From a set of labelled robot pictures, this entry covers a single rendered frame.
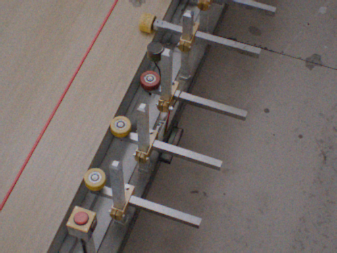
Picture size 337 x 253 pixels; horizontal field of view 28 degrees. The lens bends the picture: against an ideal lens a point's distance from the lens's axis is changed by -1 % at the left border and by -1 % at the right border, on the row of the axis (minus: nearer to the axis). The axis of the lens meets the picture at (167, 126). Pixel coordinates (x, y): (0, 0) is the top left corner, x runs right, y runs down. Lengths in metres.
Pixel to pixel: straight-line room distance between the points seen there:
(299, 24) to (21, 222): 2.40
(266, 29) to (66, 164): 2.01
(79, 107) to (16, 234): 0.58
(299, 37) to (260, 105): 0.57
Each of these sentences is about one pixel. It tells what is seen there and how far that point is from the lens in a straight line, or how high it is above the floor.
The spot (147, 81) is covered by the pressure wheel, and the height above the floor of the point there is 0.91.
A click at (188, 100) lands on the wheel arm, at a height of 0.86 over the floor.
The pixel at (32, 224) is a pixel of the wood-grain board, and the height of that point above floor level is 0.90.
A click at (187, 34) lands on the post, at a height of 1.01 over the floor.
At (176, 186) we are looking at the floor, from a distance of 3.48.
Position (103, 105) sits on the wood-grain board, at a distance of 2.66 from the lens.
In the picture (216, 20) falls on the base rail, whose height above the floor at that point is 0.70.
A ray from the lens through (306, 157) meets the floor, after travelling 3.65.
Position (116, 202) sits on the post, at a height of 0.88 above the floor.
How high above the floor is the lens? 3.06
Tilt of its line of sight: 56 degrees down
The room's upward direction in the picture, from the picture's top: 1 degrees clockwise
